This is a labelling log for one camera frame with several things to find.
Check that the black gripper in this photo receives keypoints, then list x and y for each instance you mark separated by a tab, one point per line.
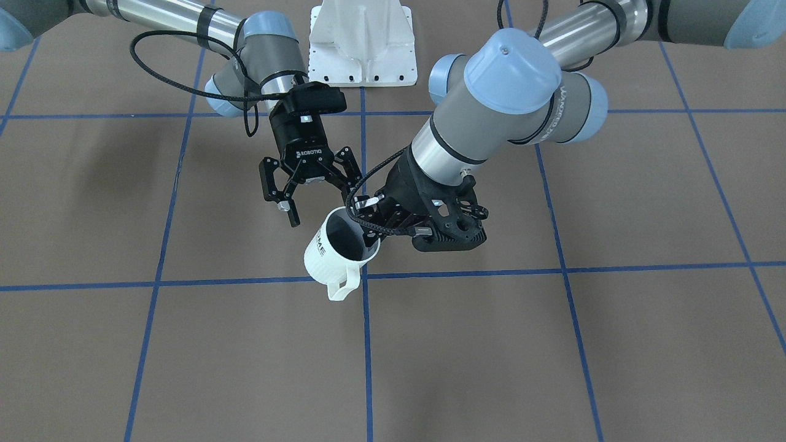
405	184
299	136

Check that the white ribbed HOME mug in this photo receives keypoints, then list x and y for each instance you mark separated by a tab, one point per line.
336	254

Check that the white metal mounting plate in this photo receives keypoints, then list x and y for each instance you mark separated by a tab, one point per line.
362	44

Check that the brown paper table mat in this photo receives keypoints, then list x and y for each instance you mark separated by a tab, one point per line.
631	287

